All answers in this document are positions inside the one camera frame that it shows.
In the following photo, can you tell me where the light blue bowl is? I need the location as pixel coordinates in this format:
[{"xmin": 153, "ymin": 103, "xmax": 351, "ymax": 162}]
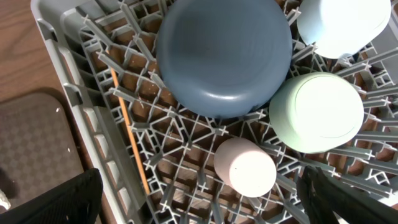
[{"xmin": 297, "ymin": 0, "xmax": 392, "ymax": 59}]

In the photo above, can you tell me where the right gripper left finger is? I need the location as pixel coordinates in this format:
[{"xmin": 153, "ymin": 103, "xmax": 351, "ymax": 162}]
[{"xmin": 1, "ymin": 168, "xmax": 103, "ymax": 224}]

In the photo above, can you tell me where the mint green bowl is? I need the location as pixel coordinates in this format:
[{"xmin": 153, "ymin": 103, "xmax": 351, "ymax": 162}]
[{"xmin": 269, "ymin": 72, "xmax": 364, "ymax": 154}]

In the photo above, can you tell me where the dark brown serving tray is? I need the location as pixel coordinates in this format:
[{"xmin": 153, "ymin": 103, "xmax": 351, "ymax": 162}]
[{"xmin": 1, "ymin": 93, "xmax": 84, "ymax": 208}]

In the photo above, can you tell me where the wooden chopstick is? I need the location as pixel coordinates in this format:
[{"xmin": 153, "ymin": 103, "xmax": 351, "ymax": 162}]
[{"xmin": 105, "ymin": 48, "xmax": 151, "ymax": 195}]

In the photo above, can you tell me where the crumpled white tissue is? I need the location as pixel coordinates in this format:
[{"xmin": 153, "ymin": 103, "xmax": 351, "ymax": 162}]
[{"xmin": 0, "ymin": 190, "xmax": 11, "ymax": 210}]

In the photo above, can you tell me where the dark blue plate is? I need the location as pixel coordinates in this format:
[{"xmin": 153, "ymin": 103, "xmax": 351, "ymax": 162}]
[{"xmin": 156, "ymin": 0, "xmax": 292, "ymax": 118}]

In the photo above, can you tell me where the pink plastic cup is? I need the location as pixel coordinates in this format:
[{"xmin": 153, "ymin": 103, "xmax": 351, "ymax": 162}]
[{"xmin": 213, "ymin": 138, "xmax": 277, "ymax": 198}]

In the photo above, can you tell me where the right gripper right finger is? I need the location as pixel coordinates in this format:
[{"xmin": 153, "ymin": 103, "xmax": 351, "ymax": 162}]
[{"xmin": 297, "ymin": 166, "xmax": 397, "ymax": 224}]

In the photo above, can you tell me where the grey dishwasher rack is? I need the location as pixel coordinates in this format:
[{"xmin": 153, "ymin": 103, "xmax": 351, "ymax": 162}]
[{"xmin": 30, "ymin": 0, "xmax": 397, "ymax": 223}]

